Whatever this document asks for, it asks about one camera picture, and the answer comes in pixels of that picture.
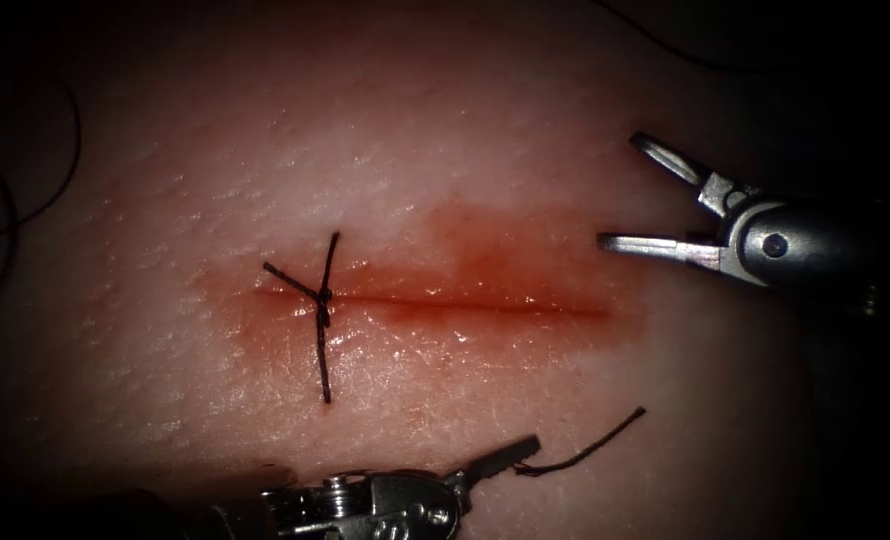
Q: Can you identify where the tissue pad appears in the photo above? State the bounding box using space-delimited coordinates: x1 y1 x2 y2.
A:
0 0 851 540

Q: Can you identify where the right arm needle driver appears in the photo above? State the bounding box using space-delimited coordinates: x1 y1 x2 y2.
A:
717 194 883 305

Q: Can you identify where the left arm needle driver jaw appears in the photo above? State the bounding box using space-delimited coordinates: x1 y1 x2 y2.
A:
456 434 543 493

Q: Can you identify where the short black thread piece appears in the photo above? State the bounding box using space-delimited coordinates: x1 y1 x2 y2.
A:
513 406 648 478

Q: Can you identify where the black stitching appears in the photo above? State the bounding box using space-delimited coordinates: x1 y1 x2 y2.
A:
261 230 342 406

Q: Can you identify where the left arm needle driver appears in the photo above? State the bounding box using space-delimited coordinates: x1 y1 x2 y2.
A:
263 467 470 540

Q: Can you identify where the right arm needle driver jaw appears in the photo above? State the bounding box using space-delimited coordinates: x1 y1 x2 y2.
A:
628 131 763 220
596 230 725 274

